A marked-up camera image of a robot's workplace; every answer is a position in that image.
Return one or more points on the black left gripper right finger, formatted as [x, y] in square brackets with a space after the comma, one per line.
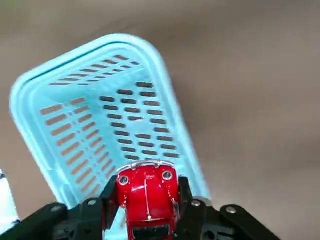
[212, 225]

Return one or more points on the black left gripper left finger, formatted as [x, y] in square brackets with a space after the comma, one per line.
[82, 220]

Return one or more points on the red toy car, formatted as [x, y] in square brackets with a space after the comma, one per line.
[147, 195]

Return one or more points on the light blue plastic basket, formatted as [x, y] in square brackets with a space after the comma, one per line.
[50, 155]

